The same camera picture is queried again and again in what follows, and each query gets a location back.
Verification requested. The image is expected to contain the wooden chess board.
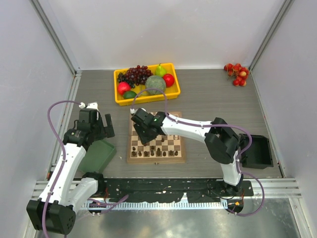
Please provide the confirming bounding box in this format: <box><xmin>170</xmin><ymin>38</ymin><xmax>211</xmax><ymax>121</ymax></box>
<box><xmin>127</xmin><ymin>121</ymin><xmax>186</xmax><ymax>164</ymax></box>

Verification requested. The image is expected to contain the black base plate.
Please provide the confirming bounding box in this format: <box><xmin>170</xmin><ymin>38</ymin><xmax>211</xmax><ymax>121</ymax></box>
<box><xmin>76</xmin><ymin>178</ymin><xmax>255</xmax><ymax>203</ymax></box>

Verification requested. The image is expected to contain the green lime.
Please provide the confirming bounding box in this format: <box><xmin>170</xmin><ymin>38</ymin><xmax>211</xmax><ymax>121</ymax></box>
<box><xmin>123</xmin><ymin>91</ymin><xmax>137</xmax><ymax>100</ymax></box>

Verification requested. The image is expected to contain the red apple left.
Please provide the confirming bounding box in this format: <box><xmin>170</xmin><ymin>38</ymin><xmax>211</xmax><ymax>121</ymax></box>
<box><xmin>117</xmin><ymin>82</ymin><xmax>131</xmax><ymax>95</ymax></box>

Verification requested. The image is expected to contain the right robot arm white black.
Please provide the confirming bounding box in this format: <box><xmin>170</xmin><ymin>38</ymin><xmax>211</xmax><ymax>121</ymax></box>
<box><xmin>130</xmin><ymin>108</ymin><xmax>243</xmax><ymax>195</ymax></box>

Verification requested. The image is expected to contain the green plastic tray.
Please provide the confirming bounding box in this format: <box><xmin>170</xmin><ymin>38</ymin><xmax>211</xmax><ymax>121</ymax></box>
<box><xmin>78</xmin><ymin>140</ymin><xmax>116</xmax><ymax>173</ymax></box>

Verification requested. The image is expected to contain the white cable duct strip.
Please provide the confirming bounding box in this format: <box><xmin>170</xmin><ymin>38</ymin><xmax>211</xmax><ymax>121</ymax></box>
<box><xmin>81</xmin><ymin>200</ymin><xmax>228</xmax><ymax>210</ymax></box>

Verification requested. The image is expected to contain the green melon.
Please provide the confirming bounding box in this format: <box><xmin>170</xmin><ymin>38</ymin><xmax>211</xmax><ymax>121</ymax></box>
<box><xmin>145</xmin><ymin>75</ymin><xmax>166</xmax><ymax>95</ymax></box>

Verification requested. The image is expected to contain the red apple right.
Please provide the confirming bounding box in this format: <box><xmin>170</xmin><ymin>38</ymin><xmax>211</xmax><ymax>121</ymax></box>
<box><xmin>162</xmin><ymin>73</ymin><xmax>175</xmax><ymax>87</ymax></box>

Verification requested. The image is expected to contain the black grape bunch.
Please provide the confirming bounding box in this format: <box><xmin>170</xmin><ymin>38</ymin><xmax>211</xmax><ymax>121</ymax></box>
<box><xmin>117</xmin><ymin>72</ymin><xmax>135</xmax><ymax>88</ymax></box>

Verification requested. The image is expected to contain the red cherry cluster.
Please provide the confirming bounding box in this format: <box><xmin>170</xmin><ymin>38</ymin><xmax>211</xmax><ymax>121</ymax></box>
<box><xmin>223</xmin><ymin>63</ymin><xmax>250</xmax><ymax>87</ymax></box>

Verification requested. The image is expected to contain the red apple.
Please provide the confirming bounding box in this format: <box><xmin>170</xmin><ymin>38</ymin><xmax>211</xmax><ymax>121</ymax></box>
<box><xmin>162</xmin><ymin>73</ymin><xmax>175</xmax><ymax>87</ymax></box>
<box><xmin>117</xmin><ymin>82</ymin><xmax>131</xmax><ymax>95</ymax></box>

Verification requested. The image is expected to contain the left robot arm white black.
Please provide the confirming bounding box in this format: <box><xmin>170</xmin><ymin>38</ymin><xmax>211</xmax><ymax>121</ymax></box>
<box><xmin>26</xmin><ymin>103</ymin><xmax>115</xmax><ymax>237</ymax></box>

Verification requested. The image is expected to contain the black plastic bin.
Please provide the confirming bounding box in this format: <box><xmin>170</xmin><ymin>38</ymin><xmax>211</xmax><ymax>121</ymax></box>
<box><xmin>241</xmin><ymin>135</ymin><xmax>273</xmax><ymax>170</ymax></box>

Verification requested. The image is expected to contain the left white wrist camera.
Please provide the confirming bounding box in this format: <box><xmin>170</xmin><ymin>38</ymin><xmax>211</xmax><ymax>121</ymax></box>
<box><xmin>79</xmin><ymin>102</ymin><xmax>99</xmax><ymax>111</ymax></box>

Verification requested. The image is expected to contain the yellow plastic fruit tray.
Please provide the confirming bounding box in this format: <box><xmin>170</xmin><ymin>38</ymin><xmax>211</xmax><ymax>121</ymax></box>
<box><xmin>113</xmin><ymin>63</ymin><xmax>181</xmax><ymax>106</ymax></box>

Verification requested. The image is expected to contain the red grape bunch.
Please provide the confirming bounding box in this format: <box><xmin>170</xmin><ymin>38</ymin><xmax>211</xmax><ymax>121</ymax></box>
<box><xmin>124</xmin><ymin>65</ymin><xmax>153</xmax><ymax>86</ymax></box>

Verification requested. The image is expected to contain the green pear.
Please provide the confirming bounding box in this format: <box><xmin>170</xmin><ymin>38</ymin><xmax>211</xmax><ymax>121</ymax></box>
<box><xmin>155</xmin><ymin>64</ymin><xmax>167</xmax><ymax>77</ymax></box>

